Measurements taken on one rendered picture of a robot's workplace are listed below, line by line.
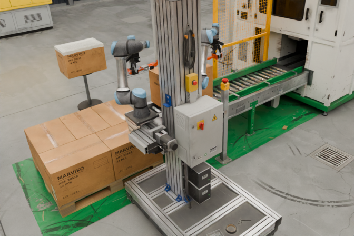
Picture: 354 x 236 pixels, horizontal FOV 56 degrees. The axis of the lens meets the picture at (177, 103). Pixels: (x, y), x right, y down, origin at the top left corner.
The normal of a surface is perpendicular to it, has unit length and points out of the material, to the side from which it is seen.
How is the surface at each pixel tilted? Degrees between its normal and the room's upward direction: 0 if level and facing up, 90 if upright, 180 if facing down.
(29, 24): 90
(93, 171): 90
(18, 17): 90
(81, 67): 90
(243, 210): 0
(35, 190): 0
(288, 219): 0
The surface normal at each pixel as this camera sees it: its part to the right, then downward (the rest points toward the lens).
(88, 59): 0.58, 0.36
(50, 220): -0.04, -0.88
